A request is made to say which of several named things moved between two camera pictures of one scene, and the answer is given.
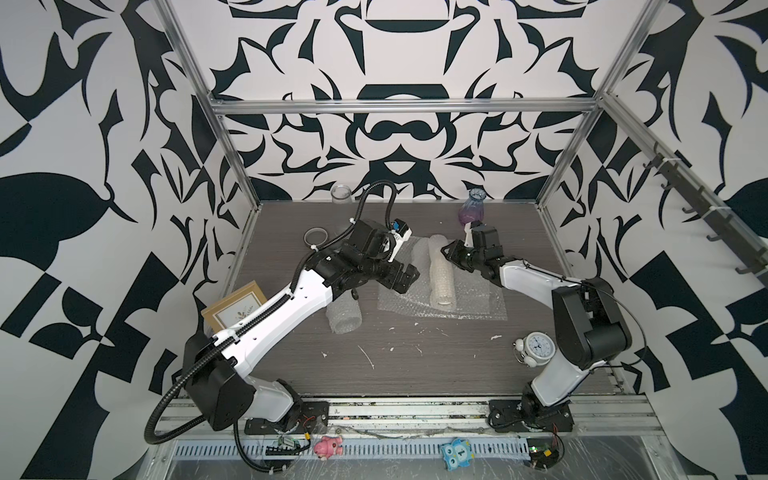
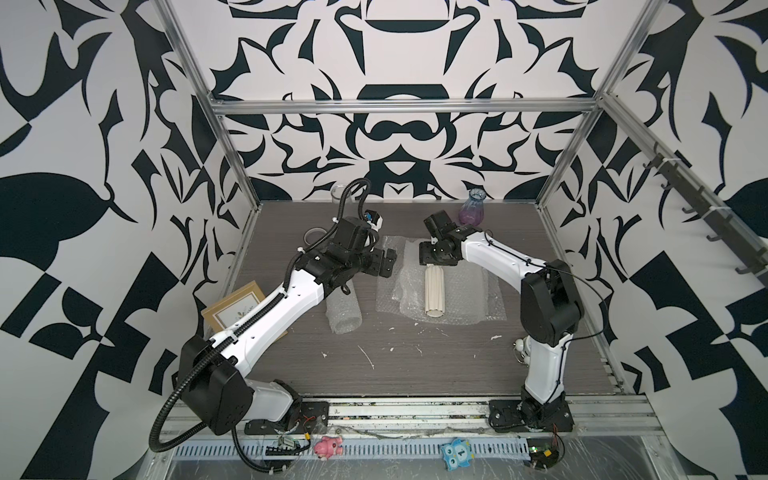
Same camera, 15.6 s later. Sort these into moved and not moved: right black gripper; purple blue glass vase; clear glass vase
Moved: right black gripper
Not moved: purple blue glass vase; clear glass vase
